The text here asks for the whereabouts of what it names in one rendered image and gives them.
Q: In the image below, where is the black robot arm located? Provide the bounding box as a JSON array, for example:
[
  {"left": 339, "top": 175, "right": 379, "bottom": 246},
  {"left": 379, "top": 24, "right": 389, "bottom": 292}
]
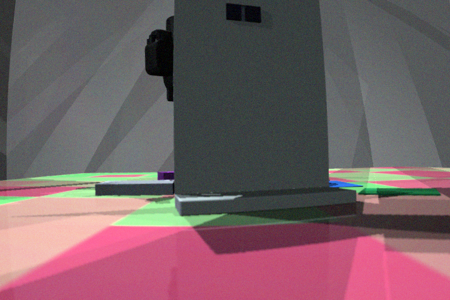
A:
[{"left": 144, "top": 16, "right": 174, "bottom": 102}]

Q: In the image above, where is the green flat slab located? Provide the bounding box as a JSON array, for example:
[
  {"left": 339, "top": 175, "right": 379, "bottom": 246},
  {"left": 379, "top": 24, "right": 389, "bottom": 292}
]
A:
[{"left": 358, "top": 188, "right": 441, "bottom": 196}]

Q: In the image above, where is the blue square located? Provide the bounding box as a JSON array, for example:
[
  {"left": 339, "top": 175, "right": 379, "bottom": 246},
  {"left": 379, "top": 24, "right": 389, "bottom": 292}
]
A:
[{"left": 329, "top": 181, "right": 362, "bottom": 188}]

